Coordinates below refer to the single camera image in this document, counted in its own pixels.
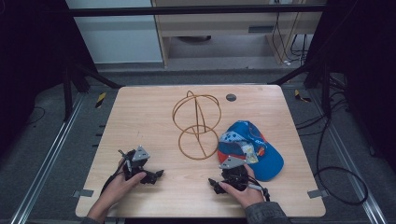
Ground wire hat stand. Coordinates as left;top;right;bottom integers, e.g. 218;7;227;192
171;90;223;161

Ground yellow handled tool left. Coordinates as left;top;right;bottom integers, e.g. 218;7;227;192
94;91;107;109

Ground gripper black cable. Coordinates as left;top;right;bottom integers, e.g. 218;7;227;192
99;158;126;196
247;175;272;203

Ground yellow handled tool right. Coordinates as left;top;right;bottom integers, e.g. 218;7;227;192
293;89;312;104

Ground white cabinet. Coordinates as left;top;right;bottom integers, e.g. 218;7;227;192
64;0;164;65

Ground aluminium floor rail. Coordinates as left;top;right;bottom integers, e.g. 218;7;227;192
306;88;389;224
8;92;86;224

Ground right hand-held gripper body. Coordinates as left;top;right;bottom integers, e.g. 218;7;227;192
219;155;250;192

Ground person's right hand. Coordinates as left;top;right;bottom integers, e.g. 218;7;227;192
218;163;266;209

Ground blue baseball cap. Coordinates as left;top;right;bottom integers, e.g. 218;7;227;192
217;119;285;183

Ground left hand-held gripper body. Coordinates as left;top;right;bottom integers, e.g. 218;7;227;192
118;145;151;182

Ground black horizontal frame bar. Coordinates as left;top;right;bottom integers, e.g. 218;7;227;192
66;4;328;18

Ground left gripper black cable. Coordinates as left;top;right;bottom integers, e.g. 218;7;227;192
99;158;126;196

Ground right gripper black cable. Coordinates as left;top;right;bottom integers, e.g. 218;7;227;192
247;175;272;203

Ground grey table edge bracket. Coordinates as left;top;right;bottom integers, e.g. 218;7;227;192
72;189;95;199
306;189;330;200

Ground person's left hand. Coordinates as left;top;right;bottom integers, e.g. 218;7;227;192
98;171;148;207

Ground yellow handled tool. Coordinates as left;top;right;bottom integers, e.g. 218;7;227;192
293;89;312;104
94;91;107;109

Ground black looped floor cable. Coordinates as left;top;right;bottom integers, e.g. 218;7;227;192
313;116;370;207

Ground hanging black desk cables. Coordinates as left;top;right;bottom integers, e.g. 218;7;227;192
270;0;310;67

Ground black metal stand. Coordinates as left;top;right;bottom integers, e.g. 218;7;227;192
267;57;335;119
60;60;124;123

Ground beige wooden desk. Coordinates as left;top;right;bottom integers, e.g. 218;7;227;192
150;0;328;67

